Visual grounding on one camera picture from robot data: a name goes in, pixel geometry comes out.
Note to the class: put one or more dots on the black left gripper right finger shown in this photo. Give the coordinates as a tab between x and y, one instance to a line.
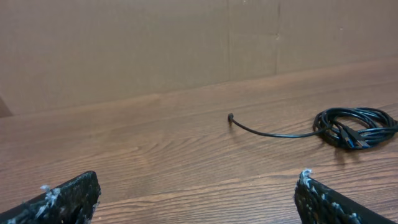
319	204

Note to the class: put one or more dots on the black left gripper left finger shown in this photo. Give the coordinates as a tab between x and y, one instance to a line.
74	201

